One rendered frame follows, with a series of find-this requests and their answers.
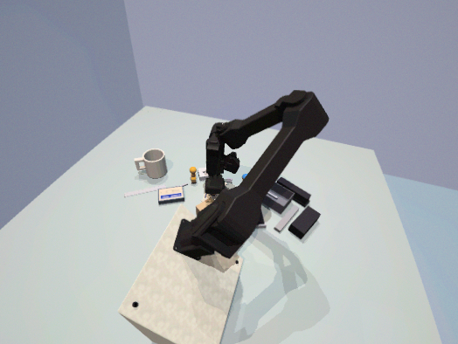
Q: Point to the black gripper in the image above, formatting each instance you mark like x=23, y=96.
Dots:
x=215, y=183

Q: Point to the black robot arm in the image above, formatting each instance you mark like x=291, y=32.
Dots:
x=225, y=224

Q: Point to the white mug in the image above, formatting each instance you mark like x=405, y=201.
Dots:
x=154, y=163

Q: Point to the blue stamp pad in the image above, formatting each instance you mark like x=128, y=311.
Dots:
x=171, y=195

